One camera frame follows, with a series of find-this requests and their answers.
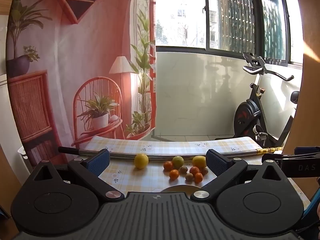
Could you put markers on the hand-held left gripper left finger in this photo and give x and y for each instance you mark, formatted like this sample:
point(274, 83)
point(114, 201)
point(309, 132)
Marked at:
point(98, 162)

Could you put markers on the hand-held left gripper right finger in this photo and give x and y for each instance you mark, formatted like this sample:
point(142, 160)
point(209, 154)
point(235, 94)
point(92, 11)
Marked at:
point(217, 163)

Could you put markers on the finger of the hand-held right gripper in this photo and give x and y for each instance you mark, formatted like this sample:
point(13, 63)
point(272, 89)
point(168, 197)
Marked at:
point(295, 156)

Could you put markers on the small brown kiwi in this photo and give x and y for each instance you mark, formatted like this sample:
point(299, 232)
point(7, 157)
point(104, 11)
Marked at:
point(189, 176)
point(184, 169)
point(205, 171)

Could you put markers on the large yellow lemon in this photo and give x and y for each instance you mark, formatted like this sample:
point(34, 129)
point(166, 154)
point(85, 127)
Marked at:
point(199, 161)

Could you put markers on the small tangerine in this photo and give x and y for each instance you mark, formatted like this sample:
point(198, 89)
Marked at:
point(168, 165)
point(198, 177)
point(174, 174)
point(194, 170)

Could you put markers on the green-yellow lemon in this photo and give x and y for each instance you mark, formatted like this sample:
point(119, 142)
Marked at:
point(178, 162)

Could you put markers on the small yellow lemon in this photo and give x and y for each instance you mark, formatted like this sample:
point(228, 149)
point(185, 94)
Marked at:
point(141, 161)

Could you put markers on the round beige plate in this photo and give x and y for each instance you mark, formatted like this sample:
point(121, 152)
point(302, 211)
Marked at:
point(180, 189)

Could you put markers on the long metal pole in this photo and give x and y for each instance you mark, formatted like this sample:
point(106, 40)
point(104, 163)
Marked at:
point(75, 151)

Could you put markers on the yellow checkered floral tablecloth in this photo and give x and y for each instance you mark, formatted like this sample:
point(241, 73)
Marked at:
point(140, 178)

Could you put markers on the wooden board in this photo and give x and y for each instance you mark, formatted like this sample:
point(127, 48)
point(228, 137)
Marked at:
point(310, 105)

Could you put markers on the black exercise bike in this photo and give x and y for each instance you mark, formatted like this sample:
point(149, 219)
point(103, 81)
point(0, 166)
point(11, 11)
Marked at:
point(247, 117)

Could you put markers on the white cabinet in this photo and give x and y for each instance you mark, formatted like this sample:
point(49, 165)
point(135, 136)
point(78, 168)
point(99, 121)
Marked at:
point(7, 120)

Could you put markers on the sliding glass window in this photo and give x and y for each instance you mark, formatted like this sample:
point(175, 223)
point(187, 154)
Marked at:
point(225, 12)

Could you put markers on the printed room-scene wall tapestry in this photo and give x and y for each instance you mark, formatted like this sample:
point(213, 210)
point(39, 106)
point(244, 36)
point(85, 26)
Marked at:
point(75, 55)

